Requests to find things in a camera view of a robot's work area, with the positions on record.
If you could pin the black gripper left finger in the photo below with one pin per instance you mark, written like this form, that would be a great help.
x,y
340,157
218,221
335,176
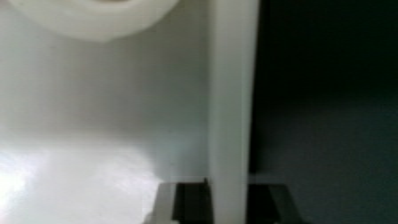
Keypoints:
x,y
184,203

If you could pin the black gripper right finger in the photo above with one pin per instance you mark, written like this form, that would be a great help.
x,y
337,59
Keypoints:
x,y
271,205

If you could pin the white square tabletop panel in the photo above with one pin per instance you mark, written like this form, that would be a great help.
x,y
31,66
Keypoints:
x,y
125,109

